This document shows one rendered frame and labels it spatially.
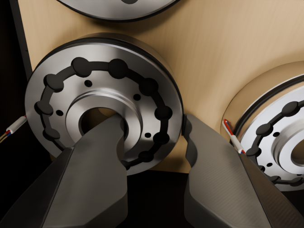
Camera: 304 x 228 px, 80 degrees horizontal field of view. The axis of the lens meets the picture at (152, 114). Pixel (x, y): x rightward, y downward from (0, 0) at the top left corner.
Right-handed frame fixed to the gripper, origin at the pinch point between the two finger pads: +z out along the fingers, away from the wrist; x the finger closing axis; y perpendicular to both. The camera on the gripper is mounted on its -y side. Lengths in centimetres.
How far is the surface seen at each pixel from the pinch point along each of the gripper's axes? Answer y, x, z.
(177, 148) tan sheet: 4.7, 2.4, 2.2
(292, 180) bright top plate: 5.4, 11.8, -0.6
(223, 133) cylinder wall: 2.3, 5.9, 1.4
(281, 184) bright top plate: 5.4, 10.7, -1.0
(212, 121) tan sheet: 1.7, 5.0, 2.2
